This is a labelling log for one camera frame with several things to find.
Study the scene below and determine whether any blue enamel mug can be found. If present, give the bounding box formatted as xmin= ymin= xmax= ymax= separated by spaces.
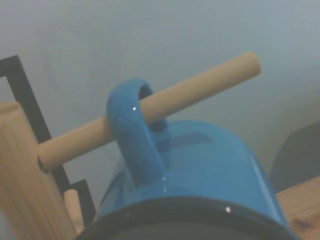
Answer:
xmin=92 ymin=77 xmax=293 ymax=240

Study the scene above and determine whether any dark rounded background object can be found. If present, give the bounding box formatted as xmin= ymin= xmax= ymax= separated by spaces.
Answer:
xmin=269 ymin=121 xmax=320 ymax=194

